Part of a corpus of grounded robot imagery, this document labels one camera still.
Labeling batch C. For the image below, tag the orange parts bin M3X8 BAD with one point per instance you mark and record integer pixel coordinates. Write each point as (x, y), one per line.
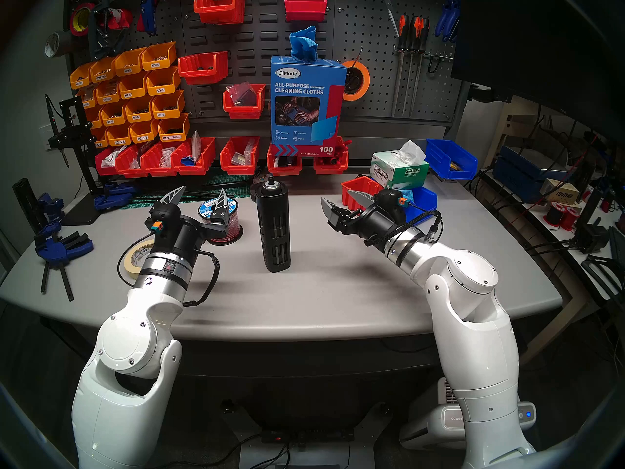
(101, 69)

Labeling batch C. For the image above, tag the orange parts bin M2.5-5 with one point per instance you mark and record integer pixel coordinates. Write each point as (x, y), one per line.
(143, 131)

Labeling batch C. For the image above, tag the orange parts bin M4 HEX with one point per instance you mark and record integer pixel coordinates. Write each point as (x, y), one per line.
(173, 128)

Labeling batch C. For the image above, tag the orange parts bin M3X8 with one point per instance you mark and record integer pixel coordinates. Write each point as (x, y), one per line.
(128, 61)

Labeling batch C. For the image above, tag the grey duct tape roll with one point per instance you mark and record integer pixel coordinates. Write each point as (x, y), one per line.
(61, 40)

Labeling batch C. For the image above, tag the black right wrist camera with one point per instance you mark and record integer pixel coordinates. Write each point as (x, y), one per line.
(389, 199)

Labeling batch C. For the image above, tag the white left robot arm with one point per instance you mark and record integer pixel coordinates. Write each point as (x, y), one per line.
(127, 336)

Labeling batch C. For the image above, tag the black louvered wall panel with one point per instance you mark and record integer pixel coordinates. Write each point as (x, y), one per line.
(263, 43)

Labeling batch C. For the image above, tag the clear plastic parts box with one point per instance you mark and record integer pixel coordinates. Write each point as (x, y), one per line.
(250, 150)

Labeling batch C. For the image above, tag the orange parts bin M2.5-8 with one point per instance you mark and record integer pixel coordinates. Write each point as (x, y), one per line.
(99, 139)

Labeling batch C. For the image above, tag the orange parts bin M3-6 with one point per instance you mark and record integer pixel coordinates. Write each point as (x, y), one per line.
(167, 104)

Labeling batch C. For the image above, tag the orange parts bin M3-4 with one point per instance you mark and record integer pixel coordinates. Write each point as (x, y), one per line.
(162, 81)

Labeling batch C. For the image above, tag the orange parts bin M4-6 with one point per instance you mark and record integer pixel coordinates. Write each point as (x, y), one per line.
(132, 86)

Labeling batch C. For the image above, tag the black metal stand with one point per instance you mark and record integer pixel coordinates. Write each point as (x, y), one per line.
(73, 131)

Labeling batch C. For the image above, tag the orange parts bin M3X4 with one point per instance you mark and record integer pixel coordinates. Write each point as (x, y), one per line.
(79, 76)

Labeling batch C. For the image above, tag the beige masking tape roll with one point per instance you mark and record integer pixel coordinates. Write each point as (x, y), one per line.
(128, 265)

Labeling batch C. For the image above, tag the small cardboard box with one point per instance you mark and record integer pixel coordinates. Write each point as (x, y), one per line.
(561, 194)

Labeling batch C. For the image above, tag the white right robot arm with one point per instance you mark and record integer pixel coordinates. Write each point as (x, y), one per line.
(478, 336)

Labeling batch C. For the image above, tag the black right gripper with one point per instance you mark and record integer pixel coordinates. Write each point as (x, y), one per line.
(373, 226)

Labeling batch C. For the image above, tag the black power strip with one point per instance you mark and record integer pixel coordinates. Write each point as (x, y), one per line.
(302, 436)

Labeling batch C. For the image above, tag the green white Kimtech wipes box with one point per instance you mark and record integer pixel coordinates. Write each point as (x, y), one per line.
(405, 175)

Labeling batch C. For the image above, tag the small blue storage bin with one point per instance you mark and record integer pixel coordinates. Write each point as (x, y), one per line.
(425, 199)

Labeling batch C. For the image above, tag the orange parts bin M3-12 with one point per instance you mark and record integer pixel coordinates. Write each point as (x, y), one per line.
(112, 114)

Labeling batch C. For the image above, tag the blue plastic cap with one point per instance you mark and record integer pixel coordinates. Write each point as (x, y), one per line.
(187, 161)

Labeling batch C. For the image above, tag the red white tape roll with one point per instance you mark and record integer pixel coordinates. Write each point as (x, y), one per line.
(119, 18)

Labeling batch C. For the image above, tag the dark pegboard panel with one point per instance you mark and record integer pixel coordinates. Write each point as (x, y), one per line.
(168, 28)
(376, 48)

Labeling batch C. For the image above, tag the blue cleaning cloths box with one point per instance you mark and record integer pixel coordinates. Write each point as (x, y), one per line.
(307, 89)

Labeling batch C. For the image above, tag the white plastic bag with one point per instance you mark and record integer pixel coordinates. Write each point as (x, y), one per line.
(111, 158)

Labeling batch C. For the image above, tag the orange parts bin M3X6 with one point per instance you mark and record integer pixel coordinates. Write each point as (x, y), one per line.
(158, 55)

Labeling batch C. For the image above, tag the blue microfiber cloth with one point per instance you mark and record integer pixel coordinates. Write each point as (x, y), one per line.
(409, 195)
(302, 45)

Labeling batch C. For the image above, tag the white paper packet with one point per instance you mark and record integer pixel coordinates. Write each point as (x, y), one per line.
(196, 145)

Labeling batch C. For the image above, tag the orange parts bin M2.5-6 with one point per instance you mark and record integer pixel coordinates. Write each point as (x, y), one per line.
(118, 136)

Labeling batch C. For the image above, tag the orange parts bin M3-8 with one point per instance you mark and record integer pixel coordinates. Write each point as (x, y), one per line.
(138, 110)

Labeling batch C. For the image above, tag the large blue storage bin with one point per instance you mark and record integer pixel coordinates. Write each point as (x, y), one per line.
(442, 155)

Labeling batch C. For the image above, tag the white tissue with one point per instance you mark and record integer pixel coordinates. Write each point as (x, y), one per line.
(410, 153)

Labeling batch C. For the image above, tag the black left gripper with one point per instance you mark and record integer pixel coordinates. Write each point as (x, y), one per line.
(180, 241)

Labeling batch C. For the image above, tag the orange parts bin M4X4X6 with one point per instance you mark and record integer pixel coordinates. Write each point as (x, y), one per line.
(107, 92)

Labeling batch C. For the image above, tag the black cylinder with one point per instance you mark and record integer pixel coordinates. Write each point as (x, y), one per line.
(24, 199)

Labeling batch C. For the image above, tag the dark red parts bin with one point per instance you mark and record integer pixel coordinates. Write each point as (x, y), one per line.
(305, 6)

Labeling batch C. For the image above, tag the green cutting mat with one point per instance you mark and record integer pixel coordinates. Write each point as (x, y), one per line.
(219, 180)

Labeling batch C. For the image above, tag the red ribbed storage bin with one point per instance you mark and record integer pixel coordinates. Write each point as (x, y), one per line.
(359, 185)

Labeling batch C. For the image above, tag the blue black bar clamp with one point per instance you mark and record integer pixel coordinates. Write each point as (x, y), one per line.
(51, 204)
(114, 194)
(63, 250)

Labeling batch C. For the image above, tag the orange tape roll on pegboard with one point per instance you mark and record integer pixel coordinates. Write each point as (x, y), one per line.
(365, 93)

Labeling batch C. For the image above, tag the black desktop stand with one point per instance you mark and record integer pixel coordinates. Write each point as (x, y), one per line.
(588, 236)

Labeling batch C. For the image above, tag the dark blue equipment case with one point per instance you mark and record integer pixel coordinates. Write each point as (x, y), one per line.
(522, 180)

